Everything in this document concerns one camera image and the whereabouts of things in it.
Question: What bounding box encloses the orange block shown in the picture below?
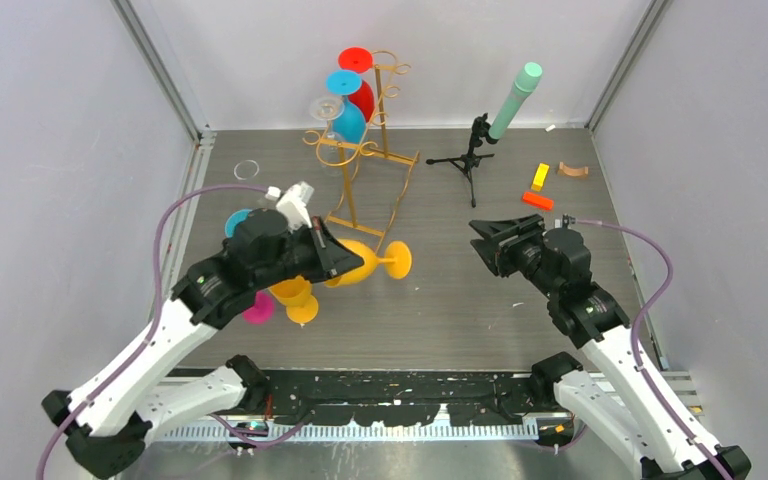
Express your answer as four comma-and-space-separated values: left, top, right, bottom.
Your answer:
522, 191, 554, 211

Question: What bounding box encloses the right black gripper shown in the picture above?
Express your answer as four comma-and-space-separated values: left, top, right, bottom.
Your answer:
469, 213, 560, 299

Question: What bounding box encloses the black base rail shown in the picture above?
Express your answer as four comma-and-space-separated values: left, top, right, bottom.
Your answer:
203, 367, 597, 429

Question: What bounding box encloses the clear wine glass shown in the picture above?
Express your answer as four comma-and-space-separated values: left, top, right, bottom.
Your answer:
232, 159, 260, 181
309, 94, 344, 163

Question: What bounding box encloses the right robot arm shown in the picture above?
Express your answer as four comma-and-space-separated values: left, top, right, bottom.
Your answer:
469, 214, 752, 479

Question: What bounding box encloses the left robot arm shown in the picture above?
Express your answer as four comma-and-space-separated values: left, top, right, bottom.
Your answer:
42, 209, 364, 479

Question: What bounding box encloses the pink wine glass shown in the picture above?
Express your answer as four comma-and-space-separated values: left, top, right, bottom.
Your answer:
242, 291, 275, 325

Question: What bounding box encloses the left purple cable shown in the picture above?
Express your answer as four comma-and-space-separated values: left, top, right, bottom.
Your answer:
34, 184, 273, 480

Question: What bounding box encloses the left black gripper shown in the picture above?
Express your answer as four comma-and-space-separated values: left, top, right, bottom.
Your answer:
257, 216, 365, 289

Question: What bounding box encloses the yellow wine glass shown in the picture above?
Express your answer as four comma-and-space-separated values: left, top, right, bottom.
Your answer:
268, 276, 319, 325
324, 239, 413, 288

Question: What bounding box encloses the blue wine glass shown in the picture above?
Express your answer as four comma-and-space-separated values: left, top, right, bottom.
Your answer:
224, 208, 251, 238
325, 69, 366, 144

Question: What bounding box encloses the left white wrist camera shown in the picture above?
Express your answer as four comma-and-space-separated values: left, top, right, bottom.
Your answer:
265, 181, 315, 231

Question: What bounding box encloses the mint green microphone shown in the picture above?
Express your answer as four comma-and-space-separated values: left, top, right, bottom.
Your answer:
487, 62, 543, 143

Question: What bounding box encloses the wooden arch block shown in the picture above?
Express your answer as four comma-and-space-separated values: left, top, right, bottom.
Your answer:
557, 162, 589, 178

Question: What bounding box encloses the black tripod stand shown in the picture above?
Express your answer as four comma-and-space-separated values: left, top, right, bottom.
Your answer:
425, 113, 498, 208

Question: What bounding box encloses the yellow block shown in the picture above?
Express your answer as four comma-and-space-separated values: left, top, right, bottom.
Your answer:
531, 163, 550, 192

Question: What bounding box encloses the gold wire glass rack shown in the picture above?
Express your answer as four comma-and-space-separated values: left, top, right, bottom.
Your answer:
302, 50, 421, 265

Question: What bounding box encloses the red wine glass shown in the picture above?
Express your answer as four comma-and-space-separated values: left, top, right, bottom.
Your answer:
338, 46, 375, 122

